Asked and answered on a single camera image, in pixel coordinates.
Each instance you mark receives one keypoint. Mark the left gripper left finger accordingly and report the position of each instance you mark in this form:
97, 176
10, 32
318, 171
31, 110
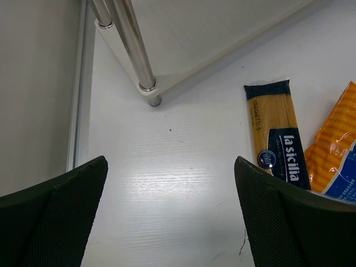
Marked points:
49, 224

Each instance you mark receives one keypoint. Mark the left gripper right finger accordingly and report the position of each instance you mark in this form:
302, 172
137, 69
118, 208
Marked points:
289, 226

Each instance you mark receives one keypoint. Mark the white two-tier shelf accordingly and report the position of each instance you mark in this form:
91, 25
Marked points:
180, 38

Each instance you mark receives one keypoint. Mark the dark la sicilia spaghetti pack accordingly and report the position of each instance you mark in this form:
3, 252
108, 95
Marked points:
274, 130

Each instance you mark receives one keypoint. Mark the blue orange pasta bag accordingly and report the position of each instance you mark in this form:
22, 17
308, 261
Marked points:
330, 159

